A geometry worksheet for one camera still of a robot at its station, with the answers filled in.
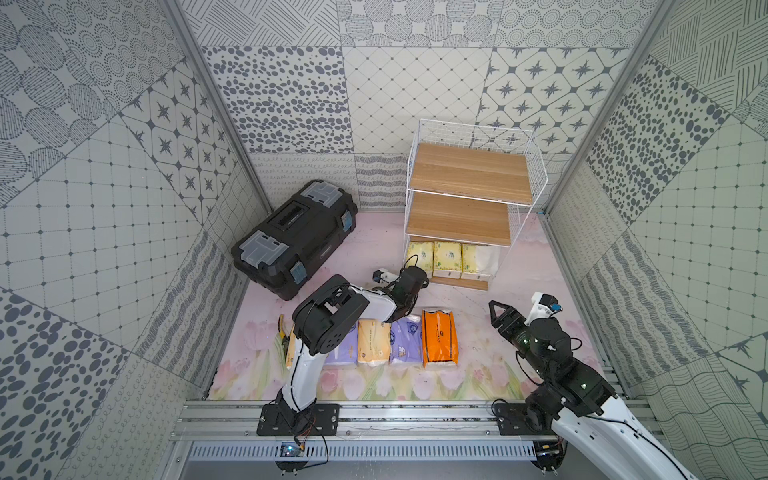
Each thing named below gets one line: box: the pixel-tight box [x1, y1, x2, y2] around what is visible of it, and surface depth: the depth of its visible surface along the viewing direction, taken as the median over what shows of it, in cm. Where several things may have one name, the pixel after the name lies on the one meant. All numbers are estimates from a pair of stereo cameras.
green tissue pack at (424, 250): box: [407, 241, 434, 279], surface depth 103 cm
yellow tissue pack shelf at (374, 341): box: [358, 319, 391, 364], surface depth 85 cm
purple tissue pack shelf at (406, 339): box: [390, 315, 423, 363], surface depth 85 cm
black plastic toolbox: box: [231, 179, 359, 301], surface depth 93 cm
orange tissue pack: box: [422, 309, 458, 367], surface depth 83 cm
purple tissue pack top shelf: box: [326, 321, 359, 365], surface depth 81 cm
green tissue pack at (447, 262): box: [433, 241, 462, 279], surface depth 101 cm
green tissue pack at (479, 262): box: [461, 243, 501, 281], surface depth 100 cm
